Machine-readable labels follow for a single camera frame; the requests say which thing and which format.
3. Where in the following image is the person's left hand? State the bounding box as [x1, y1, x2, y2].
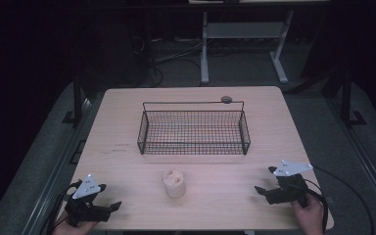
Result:
[52, 211, 99, 235]

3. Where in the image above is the black wire basket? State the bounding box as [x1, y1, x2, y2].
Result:
[136, 100, 252, 156]

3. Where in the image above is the thin black cable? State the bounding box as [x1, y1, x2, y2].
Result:
[312, 166, 375, 235]

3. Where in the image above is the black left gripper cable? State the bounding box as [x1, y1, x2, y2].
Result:
[46, 184, 80, 235]

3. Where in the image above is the thick black right gripper cable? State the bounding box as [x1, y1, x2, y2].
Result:
[303, 178, 329, 235]

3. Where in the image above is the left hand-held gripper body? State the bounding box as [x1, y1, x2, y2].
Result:
[64, 173, 112, 228]

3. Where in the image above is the white metal table frame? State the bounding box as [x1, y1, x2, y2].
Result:
[200, 9, 295, 85]

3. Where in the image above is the aluminium floor rail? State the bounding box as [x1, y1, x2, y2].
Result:
[21, 96, 94, 235]
[325, 96, 376, 227]

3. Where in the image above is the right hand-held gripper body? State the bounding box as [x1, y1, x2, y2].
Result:
[266, 160, 314, 209]

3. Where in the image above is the bundle of floor cables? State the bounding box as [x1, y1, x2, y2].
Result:
[129, 34, 208, 88]

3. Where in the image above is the person's right hand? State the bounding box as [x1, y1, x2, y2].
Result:
[290, 193, 326, 235]

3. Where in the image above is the beige lotus root piece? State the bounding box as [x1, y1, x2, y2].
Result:
[162, 168, 187, 200]

